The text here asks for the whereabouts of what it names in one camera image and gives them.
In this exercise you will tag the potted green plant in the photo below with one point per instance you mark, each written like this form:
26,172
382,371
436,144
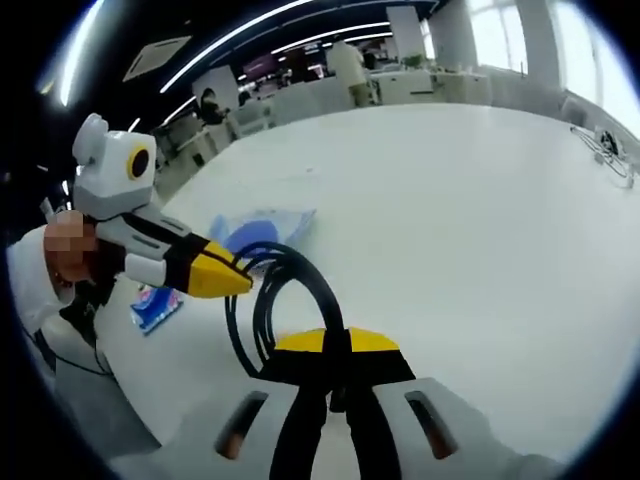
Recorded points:
414,61

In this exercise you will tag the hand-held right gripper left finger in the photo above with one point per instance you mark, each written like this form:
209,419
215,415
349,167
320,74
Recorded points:
280,380

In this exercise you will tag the blue oval pad packet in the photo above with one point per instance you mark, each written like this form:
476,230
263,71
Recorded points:
260,230

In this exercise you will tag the wide window with blinds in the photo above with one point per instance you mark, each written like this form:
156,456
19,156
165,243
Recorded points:
595,55

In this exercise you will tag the ceiling air vent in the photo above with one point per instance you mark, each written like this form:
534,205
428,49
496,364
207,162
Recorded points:
157,57

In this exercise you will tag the blue packet with pink corner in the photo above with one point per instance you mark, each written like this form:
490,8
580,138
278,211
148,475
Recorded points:
155,310

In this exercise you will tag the white counter desk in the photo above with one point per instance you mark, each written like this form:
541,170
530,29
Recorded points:
450,87

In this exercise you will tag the person's left hand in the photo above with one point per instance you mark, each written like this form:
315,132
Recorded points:
72,275

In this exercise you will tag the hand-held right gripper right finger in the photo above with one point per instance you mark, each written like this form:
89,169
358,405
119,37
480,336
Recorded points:
395,370

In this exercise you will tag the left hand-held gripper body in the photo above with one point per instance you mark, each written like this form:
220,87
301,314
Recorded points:
112,175

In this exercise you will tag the narrow window with blinds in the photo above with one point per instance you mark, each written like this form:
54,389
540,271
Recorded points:
500,32

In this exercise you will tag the purple wall screen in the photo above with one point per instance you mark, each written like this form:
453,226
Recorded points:
259,66

